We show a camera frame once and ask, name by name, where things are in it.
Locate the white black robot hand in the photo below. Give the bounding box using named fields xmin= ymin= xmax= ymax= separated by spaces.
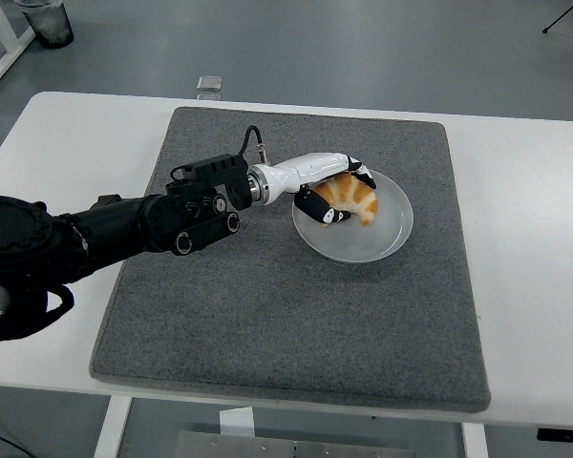
xmin=265 ymin=152 xmax=378 ymax=225

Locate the golden croissant bread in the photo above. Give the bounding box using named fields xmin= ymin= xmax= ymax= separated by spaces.
xmin=313 ymin=171 xmax=380 ymax=227

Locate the pale grey round plate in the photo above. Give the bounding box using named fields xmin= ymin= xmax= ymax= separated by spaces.
xmin=291 ymin=169 xmax=414 ymax=263

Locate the grey metal plate with screws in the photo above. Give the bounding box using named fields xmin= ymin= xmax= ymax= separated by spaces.
xmin=175 ymin=430 xmax=416 ymax=458

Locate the grey felt mat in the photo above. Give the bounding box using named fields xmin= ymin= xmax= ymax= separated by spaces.
xmin=89 ymin=106 xmax=492 ymax=414

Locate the black mesh waste bin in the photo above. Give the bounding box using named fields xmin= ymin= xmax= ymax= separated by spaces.
xmin=20 ymin=0 xmax=74 ymax=50

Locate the black tripod leg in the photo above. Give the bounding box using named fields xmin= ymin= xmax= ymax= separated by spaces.
xmin=541 ymin=0 xmax=573 ymax=34

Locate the white table leg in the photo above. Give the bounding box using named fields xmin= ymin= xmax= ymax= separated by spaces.
xmin=93 ymin=395 xmax=134 ymax=458
xmin=460 ymin=422 xmax=489 ymax=458

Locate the black table control box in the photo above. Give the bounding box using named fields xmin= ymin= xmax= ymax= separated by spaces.
xmin=537 ymin=427 xmax=573 ymax=443

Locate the white desk frame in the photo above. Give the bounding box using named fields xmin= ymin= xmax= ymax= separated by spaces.
xmin=0 ymin=0 xmax=35 ymax=94

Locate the black floor cable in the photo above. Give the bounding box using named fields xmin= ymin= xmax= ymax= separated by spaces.
xmin=0 ymin=427 xmax=34 ymax=458

